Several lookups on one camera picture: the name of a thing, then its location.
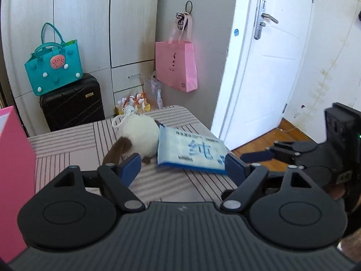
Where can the blue white tissue pack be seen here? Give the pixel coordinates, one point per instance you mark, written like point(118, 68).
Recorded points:
point(191, 149)

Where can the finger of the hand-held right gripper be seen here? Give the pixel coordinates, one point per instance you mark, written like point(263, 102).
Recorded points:
point(275, 183)
point(258, 156)

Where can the pink storage box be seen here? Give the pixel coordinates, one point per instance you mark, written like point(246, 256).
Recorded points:
point(14, 180)

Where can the teal tote bag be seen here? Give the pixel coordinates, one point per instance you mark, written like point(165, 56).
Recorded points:
point(53, 70)

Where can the black suitcase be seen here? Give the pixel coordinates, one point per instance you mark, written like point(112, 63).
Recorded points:
point(73, 101)

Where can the person's right hand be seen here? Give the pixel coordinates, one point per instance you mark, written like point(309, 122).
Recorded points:
point(338, 192)

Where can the pink paper bag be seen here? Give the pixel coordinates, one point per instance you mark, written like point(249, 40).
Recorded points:
point(176, 65)

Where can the white round plush toy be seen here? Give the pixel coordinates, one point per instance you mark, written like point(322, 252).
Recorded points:
point(139, 138)

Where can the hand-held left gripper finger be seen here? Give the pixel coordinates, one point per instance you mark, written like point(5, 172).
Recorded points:
point(130, 169)

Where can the light wooden wardrobe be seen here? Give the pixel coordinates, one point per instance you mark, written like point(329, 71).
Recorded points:
point(90, 19)

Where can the striped bed sheet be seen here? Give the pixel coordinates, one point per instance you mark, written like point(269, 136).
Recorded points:
point(79, 144)

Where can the clear plastic bag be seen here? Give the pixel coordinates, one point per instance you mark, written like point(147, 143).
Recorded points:
point(155, 90)

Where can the white door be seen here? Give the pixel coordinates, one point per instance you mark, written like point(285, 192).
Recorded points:
point(262, 84)

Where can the yellow box of small toys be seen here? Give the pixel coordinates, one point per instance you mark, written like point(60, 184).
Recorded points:
point(135, 104)

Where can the round blue door sticker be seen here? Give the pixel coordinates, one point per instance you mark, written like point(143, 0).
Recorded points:
point(236, 32)

